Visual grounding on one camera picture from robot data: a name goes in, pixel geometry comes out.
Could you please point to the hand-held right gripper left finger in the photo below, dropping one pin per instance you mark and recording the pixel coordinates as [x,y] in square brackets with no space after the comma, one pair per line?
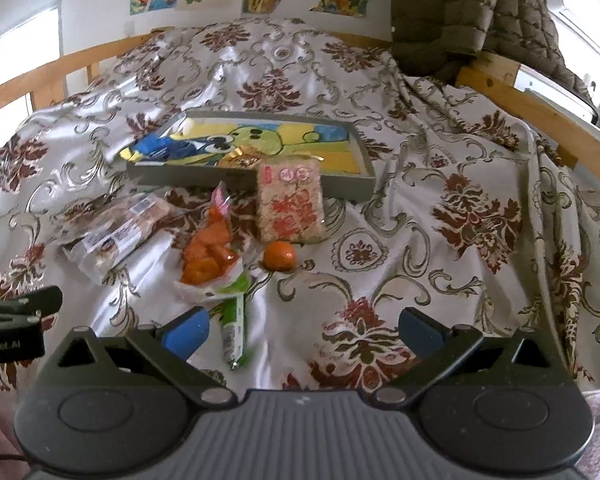
[186,332]

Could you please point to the blue foil snack packet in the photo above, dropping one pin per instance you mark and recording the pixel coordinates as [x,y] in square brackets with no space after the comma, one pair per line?
[160,147]

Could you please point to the mandarin orange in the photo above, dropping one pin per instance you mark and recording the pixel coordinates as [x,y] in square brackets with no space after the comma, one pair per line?
[279,255]

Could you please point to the clear packet with brown snack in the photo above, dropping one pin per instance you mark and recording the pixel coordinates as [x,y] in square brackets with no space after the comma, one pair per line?
[100,215]

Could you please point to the gold wrapped candy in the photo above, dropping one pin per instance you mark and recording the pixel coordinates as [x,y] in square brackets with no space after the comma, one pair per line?
[240,159]

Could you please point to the rice cracker packet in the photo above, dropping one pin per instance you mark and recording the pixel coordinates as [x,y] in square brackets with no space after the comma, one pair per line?
[290,205]

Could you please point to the green stick packet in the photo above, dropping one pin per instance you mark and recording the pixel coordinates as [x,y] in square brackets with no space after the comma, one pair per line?
[232,330]

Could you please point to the olive puffer jacket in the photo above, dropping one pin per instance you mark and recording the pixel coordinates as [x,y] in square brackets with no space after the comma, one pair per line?
[440,10]

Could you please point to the white air conditioner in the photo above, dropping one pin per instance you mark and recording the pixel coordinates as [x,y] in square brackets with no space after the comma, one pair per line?
[580,5]

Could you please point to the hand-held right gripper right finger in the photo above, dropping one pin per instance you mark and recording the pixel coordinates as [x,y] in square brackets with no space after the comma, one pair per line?
[421,331]

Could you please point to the orange snack bag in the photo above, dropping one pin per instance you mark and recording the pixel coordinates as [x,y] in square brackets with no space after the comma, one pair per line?
[210,255]

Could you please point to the white printed snack packet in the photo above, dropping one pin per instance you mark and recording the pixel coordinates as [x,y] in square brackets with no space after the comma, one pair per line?
[125,250]

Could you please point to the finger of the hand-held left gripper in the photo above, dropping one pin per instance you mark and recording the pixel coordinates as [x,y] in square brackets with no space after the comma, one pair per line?
[25,301]

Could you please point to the grey tray with cartoon lining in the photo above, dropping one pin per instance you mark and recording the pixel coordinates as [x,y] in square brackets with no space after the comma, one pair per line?
[300,180]

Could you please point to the floral satin blanket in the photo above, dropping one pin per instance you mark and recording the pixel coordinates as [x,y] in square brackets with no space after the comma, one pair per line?
[430,260]

